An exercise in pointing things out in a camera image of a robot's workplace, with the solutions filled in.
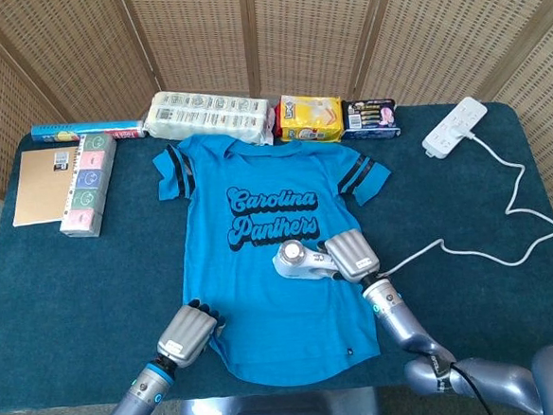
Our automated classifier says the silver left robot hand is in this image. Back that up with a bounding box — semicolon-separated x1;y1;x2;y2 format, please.
153;296;230;370

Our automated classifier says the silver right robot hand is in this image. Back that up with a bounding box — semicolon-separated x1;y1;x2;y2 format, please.
322;227;383;286

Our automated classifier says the white handheld garment steamer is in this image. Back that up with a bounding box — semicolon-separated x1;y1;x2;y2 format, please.
269;235;342;285

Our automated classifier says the blue Carolina Panthers T-shirt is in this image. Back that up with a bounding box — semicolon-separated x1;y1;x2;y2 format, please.
151;120;407;395

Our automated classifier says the dark teal table top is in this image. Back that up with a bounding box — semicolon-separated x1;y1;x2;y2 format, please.
0;95;553;415

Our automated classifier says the dark blue sanitary pad pack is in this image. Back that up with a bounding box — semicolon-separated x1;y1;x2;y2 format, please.
338;95;403;142

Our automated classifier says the yellow wipes pack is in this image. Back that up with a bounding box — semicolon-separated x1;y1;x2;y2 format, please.
273;91;347;147

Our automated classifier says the red packet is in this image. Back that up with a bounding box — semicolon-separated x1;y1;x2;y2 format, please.
272;104;285;140

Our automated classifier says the white power strip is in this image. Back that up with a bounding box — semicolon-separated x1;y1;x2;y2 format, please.
419;96;491;161

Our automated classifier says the pastel pocket tissue pack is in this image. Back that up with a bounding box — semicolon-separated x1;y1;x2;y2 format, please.
52;132;124;242

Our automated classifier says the white toilet paper pack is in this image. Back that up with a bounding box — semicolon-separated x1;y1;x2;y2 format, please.
140;82;276;155

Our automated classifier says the brown notebook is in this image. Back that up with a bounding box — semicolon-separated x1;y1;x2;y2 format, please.
7;144;85;227

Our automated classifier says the blue red food wrap box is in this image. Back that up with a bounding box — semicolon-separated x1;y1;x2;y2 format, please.
29;115;148;147

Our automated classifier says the wicker folding screen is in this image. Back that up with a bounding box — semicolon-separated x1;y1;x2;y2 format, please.
0;0;553;333

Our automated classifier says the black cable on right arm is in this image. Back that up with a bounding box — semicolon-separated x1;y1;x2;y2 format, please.
427;348;496;415

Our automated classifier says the white power cable with plug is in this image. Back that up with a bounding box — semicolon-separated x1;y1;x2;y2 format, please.
367;114;553;278

